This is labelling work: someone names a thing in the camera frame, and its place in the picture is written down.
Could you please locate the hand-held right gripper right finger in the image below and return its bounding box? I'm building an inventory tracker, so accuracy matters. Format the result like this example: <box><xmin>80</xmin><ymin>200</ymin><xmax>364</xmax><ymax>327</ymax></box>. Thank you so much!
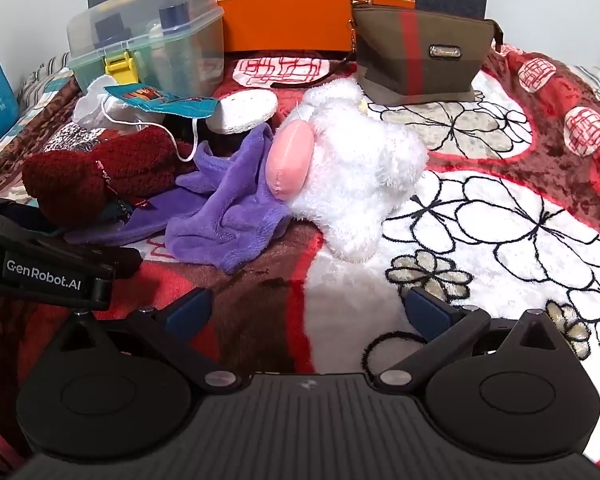
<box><xmin>374</xmin><ymin>286</ymin><xmax>564</xmax><ymax>392</ymax></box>

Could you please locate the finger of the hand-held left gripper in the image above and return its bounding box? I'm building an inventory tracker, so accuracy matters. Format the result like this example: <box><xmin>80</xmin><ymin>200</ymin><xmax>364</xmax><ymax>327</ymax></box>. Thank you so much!
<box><xmin>55</xmin><ymin>240</ymin><xmax>144</xmax><ymax>279</ymax></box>

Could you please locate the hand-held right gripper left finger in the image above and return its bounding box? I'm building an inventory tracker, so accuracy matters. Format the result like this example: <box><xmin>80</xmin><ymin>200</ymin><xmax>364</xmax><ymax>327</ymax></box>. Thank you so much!
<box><xmin>55</xmin><ymin>287</ymin><xmax>242</xmax><ymax>394</ymax></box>

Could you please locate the black fuzzy hair tie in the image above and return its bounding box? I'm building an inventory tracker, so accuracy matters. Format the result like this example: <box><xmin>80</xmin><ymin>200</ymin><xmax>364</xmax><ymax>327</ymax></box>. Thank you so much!
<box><xmin>364</xmin><ymin>332</ymin><xmax>427</xmax><ymax>373</ymax></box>

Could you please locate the white plush toy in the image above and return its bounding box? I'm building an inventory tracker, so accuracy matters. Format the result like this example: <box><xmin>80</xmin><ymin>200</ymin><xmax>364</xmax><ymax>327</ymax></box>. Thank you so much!
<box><xmin>267</xmin><ymin>80</ymin><xmax>428</xmax><ymax>263</ymax></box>

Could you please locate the orange box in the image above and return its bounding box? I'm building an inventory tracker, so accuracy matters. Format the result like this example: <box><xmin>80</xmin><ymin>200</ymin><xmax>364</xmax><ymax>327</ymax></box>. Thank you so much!
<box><xmin>215</xmin><ymin>0</ymin><xmax>416</xmax><ymax>56</ymax></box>

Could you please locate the dark red knit hat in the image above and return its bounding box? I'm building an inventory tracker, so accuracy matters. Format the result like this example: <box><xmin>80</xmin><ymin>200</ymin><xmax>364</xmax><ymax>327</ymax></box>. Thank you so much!
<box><xmin>21</xmin><ymin>126</ymin><xmax>183</xmax><ymax>226</ymax></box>

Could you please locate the purple fleece cloth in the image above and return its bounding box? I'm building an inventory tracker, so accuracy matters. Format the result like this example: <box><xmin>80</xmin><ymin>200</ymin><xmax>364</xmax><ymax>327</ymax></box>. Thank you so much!
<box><xmin>65</xmin><ymin>122</ymin><xmax>293</xmax><ymax>275</ymax></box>

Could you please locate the red floral printed blanket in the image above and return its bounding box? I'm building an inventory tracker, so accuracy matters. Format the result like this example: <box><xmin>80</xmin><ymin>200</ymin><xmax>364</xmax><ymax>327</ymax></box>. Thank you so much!
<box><xmin>0</xmin><ymin>47</ymin><xmax>600</xmax><ymax>480</ymax></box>

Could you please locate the plaid sheet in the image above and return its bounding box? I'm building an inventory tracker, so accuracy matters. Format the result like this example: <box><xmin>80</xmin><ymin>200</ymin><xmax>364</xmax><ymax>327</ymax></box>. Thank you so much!
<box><xmin>0</xmin><ymin>77</ymin><xmax>76</xmax><ymax>176</ymax></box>

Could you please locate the white crumpled cloth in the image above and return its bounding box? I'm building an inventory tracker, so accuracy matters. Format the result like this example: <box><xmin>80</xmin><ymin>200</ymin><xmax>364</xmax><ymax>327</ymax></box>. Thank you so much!
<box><xmin>72</xmin><ymin>74</ymin><xmax>146</xmax><ymax>133</ymax></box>

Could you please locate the teal face mask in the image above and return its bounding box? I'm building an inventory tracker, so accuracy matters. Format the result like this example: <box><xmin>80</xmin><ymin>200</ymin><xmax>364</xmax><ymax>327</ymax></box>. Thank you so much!
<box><xmin>102</xmin><ymin>84</ymin><xmax>221</xmax><ymax>162</ymax></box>

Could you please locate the white round pad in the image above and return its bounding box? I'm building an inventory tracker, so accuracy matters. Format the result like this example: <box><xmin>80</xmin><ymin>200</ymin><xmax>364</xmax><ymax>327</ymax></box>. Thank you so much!
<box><xmin>206</xmin><ymin>91</ymin><xmax>280</xmax><ymax>135</ymax></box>

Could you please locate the grey striped sheet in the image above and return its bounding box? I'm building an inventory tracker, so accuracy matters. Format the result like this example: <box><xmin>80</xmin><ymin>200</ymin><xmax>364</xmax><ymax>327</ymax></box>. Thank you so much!
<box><xmin>17</xmin><ymin>52</ymin><xmax>76</xmax><ymax>111</ymax></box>

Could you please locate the clear plastic storage box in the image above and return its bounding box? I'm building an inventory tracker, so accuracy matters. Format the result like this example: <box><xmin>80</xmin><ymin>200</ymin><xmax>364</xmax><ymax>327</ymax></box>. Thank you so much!
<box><xmin>66</xmin><ymin>0</ymin><xmax>226</xmax><ymax>103</ymax></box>

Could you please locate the black capped bottle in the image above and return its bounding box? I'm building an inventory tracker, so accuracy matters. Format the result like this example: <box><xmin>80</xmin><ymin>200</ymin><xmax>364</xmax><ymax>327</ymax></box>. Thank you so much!
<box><xmin>94</xmin><ymin>14</ymin><xmax>127</xmax><ymax>42</ymax></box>

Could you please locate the brown pouch with red stripe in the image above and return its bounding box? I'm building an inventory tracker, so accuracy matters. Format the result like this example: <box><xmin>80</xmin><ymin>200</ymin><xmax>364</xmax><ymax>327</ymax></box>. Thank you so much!
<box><xmin>272</xmin><ymin>0</ymin><xmax>503</xmax><ymax>107</ymax></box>

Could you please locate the dark blue capped bottle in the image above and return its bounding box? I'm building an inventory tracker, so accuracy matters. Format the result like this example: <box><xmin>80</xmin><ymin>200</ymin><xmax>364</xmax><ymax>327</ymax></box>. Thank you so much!
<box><xmin>159</xmin><ymin>2</ymin><xmax>191</xmax><ymax>32</ymax></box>

